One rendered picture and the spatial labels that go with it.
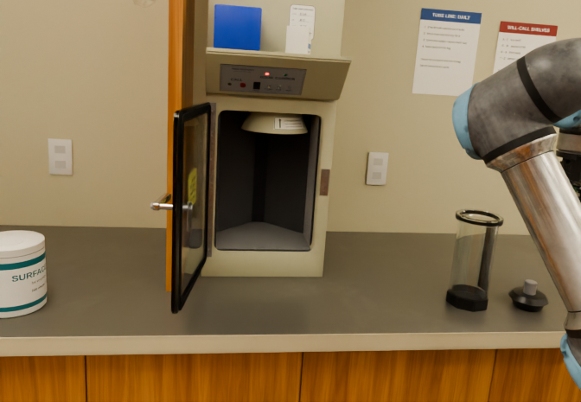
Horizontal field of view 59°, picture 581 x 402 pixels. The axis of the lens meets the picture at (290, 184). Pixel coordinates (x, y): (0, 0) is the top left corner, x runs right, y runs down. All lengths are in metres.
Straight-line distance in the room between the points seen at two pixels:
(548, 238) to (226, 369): 0.69
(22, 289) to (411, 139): 1.26
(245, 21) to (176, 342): 0.68
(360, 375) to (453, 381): 0.22
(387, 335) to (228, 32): 0.73
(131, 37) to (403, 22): 0.87
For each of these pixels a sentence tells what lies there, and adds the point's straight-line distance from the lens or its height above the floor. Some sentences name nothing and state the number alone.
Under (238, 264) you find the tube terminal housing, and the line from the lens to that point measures 1.35.
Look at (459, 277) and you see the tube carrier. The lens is 1.30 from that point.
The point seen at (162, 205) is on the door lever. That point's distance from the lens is 1.02.
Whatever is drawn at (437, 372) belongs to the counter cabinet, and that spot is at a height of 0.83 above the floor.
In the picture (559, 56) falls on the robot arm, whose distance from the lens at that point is 0.85.
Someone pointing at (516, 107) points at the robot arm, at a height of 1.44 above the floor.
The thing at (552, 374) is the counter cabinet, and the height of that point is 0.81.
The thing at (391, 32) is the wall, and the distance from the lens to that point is 1.77.
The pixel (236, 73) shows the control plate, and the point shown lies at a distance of 1.17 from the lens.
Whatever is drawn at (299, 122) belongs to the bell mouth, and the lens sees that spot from 1.32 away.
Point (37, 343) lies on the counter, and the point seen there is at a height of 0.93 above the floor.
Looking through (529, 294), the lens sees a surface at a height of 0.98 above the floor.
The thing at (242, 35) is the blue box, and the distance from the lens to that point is 1.14.
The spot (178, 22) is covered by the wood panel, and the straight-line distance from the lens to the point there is 1.17.
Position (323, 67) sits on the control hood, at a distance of 1.17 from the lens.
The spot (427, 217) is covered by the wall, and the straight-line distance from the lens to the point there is 1.91.
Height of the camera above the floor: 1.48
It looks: 13 degrees down
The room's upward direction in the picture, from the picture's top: 4 degrees clockwise
